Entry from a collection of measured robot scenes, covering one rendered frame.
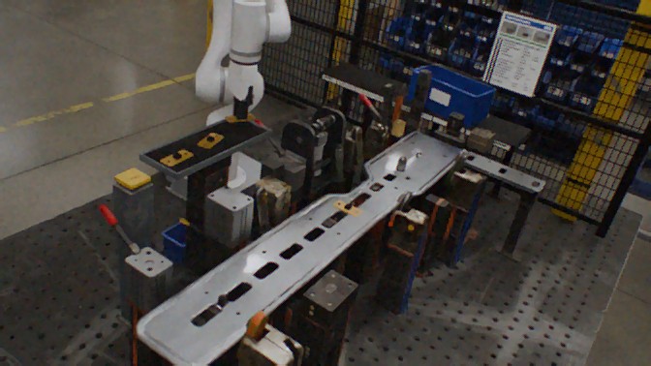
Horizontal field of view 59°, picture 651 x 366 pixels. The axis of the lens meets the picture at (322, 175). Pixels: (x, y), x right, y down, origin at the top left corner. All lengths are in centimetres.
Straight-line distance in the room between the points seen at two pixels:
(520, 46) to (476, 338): 115
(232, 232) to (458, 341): 76
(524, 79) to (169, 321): 168
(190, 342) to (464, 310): 97
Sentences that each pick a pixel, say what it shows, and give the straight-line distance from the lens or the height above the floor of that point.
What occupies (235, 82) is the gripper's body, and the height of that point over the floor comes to 131.
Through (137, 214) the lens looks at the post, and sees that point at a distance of 144.
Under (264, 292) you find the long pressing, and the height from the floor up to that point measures 100.
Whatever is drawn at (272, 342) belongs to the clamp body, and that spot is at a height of 106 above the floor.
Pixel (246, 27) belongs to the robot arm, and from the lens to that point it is 152.
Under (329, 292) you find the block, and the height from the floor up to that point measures 103.
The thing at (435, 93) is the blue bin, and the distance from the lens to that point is 235.
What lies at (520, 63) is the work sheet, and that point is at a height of 127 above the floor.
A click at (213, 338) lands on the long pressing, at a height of 100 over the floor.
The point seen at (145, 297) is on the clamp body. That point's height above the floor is 99.
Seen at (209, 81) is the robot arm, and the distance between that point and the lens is 189.
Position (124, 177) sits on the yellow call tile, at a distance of 143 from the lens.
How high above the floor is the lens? 191
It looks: 30 degrees down
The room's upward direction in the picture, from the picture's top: 10 degrees clockwise
